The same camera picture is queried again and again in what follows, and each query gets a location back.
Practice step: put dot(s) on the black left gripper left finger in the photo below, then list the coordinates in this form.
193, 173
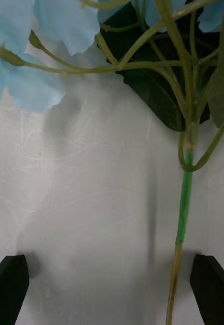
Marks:
7, 292

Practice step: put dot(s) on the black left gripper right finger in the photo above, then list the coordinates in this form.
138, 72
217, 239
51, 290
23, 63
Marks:
214, 292

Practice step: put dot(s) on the pale blue flower broad leaf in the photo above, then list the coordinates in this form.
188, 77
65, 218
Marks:
185, 203

